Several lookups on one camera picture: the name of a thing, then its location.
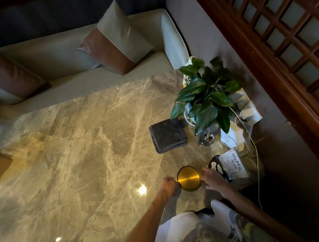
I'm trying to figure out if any person's left hand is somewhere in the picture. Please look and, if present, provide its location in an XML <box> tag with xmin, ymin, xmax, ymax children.
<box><xmin>157</xmin><ymin>175</ymin><xmax>180</xmax><ymax>200</ymax></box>

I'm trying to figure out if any person's right hand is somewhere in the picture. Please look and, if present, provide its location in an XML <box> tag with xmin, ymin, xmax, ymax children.
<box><xmin>198</xmin><ymin>164</ymin><xmax>233</xmax><ymax>201</ymax></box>

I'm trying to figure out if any round gold ashtray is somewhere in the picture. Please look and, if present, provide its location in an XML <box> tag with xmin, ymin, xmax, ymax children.
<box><xmin>175</xmin><ymin>164</ymin><xmax>203</xmax><ymax>194</ymax></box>

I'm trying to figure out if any acrylic sign with black base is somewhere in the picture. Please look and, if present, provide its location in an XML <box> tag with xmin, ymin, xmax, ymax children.
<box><xmin>206</xmin><ymin>146</ymin><xmax>250</xmax><ymax>185</ymax></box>

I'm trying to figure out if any dark cleaning cloth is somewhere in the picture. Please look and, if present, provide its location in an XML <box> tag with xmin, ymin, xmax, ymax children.
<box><xmin>147</xmin><ymin>116</ymin><xmax>190</xmax><ymax>155</ymax></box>

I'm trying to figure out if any person's right forearm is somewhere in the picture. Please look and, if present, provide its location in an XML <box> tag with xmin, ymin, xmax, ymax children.
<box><xmin>221</xmin><ymin>181</ymin><xmax>310</xmax><ymax>242</ymax></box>

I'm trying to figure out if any person's left forearm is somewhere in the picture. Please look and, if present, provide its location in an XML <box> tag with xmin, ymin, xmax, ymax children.
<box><xmin>111</xmin><ymin>193</ymin><xmax>180</xmax><ymax>242</ymax></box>

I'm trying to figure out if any person's white printed shirt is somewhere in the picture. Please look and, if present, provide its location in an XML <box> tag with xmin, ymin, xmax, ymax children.
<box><xmin>78</xmin><ymin>191</ymin><xmax>283</xmax><ymax>242</ymax></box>

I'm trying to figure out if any small metal toothpick holder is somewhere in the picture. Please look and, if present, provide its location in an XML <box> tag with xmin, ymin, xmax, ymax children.
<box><xmin>198</xmin><ymin>131</ymin><xmax>216</xmax><ymax>148</ymax></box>

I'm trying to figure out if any clear acrylic card holder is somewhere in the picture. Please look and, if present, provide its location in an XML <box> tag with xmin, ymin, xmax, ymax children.
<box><xmin>218</xmin><ymin>118</ymin><xmax>256</xmax><ymax>158</ymax></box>

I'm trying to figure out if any green potted plant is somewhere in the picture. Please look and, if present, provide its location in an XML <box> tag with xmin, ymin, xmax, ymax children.
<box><xmin>162</xmin><ymin>51</ymin><xmax>249</xmax><ymax>141</ymax></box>

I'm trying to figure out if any marble table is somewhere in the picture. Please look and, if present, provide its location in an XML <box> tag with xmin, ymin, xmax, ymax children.
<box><xmin>0</xmin><ymin>59</ymin><xmax>275</xmax><ymax>242</ymax></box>

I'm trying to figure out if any bottle with red cap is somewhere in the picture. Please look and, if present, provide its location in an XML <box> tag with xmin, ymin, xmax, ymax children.
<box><xmin>179</xmin><ymin>55</ymin><xmax>201</xmax><ymax>88</ymax></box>

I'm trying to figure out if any wooden lattice window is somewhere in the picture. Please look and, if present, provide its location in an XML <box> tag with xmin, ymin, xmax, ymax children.
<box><xmin>182</xmin><ymin>0</ymin><xmax>319</xmax><ymax>234</ymax></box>

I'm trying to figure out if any brown and white cushion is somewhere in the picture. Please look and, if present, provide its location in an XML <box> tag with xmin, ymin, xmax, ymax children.
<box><xmin>0</xmin><ymin>28</ymin><xmax>53</xmax><ymax>106</ymax></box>
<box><xmin>71</xmin><ymin>0</ymin><xmax>158</xmax><ymax>81</ymax></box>

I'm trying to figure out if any beige sofa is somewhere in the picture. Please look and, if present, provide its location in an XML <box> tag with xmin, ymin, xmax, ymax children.
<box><xmin>0</xmin><ymin>5</ymin><xmax>196</xmax><ymax>126</ymax></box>

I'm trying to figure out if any white charging cable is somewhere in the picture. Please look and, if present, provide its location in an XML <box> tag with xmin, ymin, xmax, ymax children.
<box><xmin>228</xmin><ymin>103</ymin><xmax>266</xmax><ymax>212</ymax></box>

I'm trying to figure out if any white wall socket with chargers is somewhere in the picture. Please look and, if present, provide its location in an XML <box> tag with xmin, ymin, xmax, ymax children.
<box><xmin>229</xmin><ymin>85</ymin><xmax>264</xmax><ymax>128</ymax></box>

